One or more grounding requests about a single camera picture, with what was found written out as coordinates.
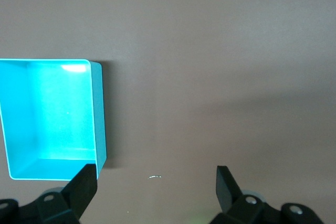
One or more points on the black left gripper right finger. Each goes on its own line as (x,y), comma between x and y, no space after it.
(225,190)

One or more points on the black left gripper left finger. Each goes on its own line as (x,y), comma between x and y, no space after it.
(81,190)

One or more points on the teal plastic storage box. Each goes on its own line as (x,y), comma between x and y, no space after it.
(52,119)

